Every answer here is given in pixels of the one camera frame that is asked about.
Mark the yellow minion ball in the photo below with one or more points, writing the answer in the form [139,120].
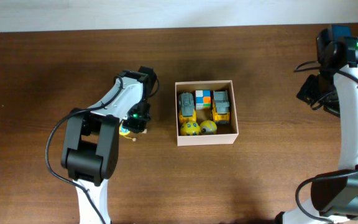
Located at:
[208,127]

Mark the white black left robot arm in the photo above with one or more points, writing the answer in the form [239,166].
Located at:
[91,145]

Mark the multicoloured puzzle cube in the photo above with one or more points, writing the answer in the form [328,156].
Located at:
[202,99]

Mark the yellow wooden rattle drum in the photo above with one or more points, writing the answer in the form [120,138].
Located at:
[127,133]

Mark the yellow ball blue letters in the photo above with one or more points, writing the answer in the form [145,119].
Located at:
[190,128]

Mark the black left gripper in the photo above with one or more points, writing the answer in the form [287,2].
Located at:
[133,129]

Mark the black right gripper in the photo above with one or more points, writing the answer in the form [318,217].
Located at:
[313,92]

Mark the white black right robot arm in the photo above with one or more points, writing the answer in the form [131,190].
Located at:
[331,197]

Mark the yellow toy truck grey cab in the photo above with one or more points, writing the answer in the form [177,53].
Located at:
[186,108]

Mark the white cardboard box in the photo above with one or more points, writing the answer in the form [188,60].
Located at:
[226,134]

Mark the yellow toy dump truck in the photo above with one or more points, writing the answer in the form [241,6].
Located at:
[221,107]

